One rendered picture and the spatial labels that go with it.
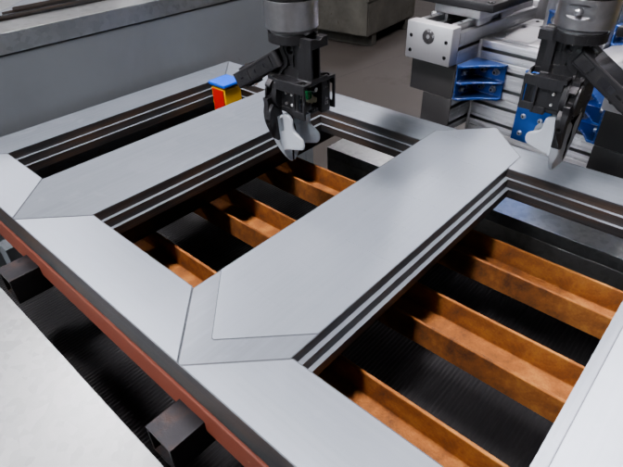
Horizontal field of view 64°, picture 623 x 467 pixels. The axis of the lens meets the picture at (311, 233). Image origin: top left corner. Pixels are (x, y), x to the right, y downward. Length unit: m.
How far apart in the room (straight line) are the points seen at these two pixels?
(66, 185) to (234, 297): 0.44
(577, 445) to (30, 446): 0.61
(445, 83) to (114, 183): 0.85
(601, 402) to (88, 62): 1.19
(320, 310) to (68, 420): 0.35
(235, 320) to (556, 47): 0.58
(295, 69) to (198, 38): 0.75
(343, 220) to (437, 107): 0.69
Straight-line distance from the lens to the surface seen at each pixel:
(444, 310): 0.88
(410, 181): 0.89
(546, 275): 1.01
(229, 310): 0.64
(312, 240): 0.74
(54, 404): 0.77
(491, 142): 1.05
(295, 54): 0.76
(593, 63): 0.81
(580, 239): 1.16
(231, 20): 1.55
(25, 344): 0.87
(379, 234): 0.75
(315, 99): 0.78
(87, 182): 0.98
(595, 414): 0.60
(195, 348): 0.61
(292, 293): 0.65
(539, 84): 0.83
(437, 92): 1.39
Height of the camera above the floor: 1.31
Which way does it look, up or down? 37 degrees down
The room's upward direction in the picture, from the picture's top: 2 degrees counter-clockwise
